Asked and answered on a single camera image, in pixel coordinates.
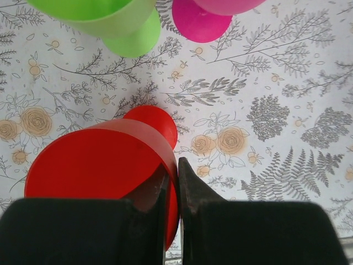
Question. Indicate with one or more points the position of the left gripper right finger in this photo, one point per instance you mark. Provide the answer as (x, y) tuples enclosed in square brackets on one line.
[(219, 231)]

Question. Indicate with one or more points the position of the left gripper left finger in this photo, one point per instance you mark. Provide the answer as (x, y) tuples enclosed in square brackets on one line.
[(130, 230)]

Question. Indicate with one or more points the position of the red plastic wine glass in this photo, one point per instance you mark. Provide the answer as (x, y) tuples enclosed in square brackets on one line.
[(109, 160)]

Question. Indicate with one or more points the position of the magenta plastic wine glass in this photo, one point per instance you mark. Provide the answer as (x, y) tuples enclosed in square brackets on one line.
[(203, 21)]

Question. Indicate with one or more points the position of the green plastic wine glass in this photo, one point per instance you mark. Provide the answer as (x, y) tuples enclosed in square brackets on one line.
[(127, 28)]

